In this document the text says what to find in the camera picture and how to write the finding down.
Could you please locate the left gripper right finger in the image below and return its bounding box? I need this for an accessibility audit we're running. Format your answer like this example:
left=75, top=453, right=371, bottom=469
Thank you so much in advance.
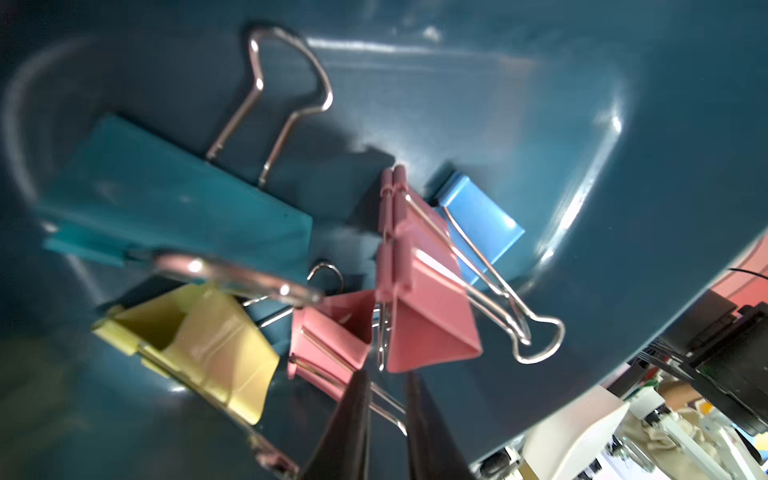
left=405, top=372, right=474, bottom=480

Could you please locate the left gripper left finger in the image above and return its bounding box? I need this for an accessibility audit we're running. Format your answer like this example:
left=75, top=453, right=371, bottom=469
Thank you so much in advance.
left=299, top=371, right=372, bottom=480

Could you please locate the pink binder clip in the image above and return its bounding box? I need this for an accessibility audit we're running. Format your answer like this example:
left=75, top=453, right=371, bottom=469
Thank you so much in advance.
left=256, top=261, right=377, bottom=401
left=374, top=164, right=568, bottom=376

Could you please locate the yellow binder clip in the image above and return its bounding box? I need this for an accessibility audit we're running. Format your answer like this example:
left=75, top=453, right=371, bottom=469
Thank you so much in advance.
left=91, top=251, right=325, bottom=427

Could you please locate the blue binder clip front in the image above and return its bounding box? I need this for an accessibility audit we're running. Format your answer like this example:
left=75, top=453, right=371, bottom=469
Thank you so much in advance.
left=433, top=171, right=525, bottom=277

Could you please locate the teal binder clip front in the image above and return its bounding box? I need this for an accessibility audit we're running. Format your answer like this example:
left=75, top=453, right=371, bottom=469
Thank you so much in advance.
left=37, top=26, right=334, bottom=282

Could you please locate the teal storage box tray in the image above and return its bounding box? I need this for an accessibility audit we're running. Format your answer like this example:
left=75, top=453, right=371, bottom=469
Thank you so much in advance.
left=1, top=1, right=767, bottom=479

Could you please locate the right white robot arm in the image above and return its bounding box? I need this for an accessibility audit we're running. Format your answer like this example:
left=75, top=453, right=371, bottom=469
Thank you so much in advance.
left=607, top=290, right=767, bottom=435

